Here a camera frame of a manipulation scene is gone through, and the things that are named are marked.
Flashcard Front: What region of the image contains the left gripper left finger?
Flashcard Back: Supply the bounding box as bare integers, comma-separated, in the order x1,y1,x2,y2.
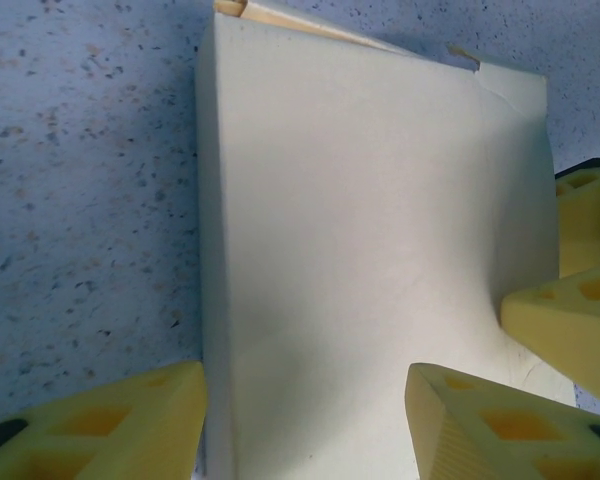
0,360,207,480

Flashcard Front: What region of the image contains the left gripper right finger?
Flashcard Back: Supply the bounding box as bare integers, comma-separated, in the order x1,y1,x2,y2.
405,363,600,480

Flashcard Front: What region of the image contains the yellow paper box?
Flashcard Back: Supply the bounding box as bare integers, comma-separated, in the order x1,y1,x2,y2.
195,0,581,480

